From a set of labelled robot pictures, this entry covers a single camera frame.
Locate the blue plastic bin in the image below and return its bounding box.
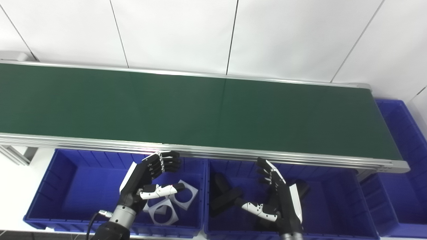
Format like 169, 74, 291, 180
203, 159, 381, 240
360, 99, 427, 238
23, 148, 207, 238

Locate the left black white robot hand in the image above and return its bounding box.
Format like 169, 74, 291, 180
117, 151, 186, 214

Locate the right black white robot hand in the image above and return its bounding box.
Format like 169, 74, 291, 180
235, 157, 304, 234

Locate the black plastic part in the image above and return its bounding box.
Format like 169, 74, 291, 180
288, 179, 310, 201
209, 173, 244, 217

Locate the aluminium conveyor support leg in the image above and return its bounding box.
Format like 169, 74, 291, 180
355, 168, 378, 182
0, 145, 38, 166

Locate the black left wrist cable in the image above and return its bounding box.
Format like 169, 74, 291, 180
86, 210, 114, 240

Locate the white square part round hole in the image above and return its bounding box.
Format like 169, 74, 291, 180
143, 198, 180, 226
168, 180, 198, 211

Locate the green conveyor belt aluminium frame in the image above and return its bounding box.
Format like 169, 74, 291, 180
0, 51, 410, 174

